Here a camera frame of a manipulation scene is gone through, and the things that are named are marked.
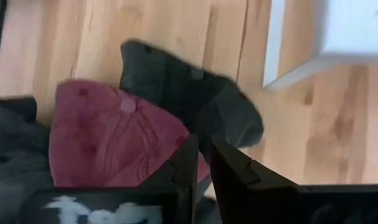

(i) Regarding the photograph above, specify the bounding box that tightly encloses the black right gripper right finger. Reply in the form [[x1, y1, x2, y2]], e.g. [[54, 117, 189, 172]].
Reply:
[[209, 138, 300, 224]]

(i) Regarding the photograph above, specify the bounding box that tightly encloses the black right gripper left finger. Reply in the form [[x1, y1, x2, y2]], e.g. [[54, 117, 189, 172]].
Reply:
[[138, 133, 199, 224]]

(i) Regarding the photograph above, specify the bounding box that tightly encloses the dark green cloth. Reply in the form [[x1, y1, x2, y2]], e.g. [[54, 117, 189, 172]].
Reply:
[[119, 39, 265, 162]]

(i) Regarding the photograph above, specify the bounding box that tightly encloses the maroon cap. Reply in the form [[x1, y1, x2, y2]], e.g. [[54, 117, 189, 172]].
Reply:
[[48, 79, 211, 188]]

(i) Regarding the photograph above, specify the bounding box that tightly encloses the dark green cap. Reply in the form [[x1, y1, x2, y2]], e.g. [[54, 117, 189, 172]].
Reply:
[[0, 101, 54, 224]]

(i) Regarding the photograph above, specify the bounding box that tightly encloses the white perforated metal shelf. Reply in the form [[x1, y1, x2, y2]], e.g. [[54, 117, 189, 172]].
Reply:
[[262, 0, 378, 91]]

